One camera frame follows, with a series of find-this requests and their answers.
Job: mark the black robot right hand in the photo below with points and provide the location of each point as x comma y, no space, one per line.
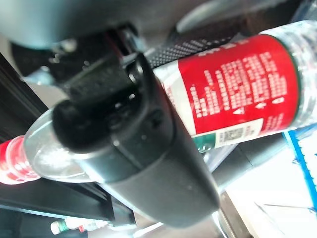
148,161

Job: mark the blue plastic shopping basket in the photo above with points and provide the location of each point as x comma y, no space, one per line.
304,158

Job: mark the small bottle with green cap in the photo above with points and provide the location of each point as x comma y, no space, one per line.
74,226

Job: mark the clear water bottle red cap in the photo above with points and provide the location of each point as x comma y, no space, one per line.
235,86

